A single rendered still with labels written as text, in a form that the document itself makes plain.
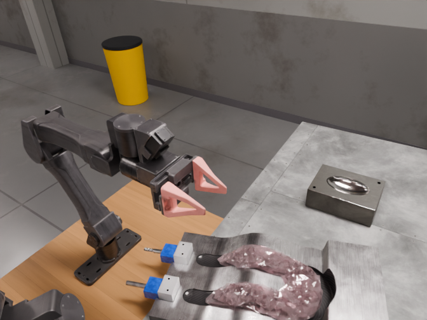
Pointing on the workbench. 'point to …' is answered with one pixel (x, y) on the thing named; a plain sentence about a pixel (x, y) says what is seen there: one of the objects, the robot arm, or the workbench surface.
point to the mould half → (356, 264)
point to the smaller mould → (345, 194)
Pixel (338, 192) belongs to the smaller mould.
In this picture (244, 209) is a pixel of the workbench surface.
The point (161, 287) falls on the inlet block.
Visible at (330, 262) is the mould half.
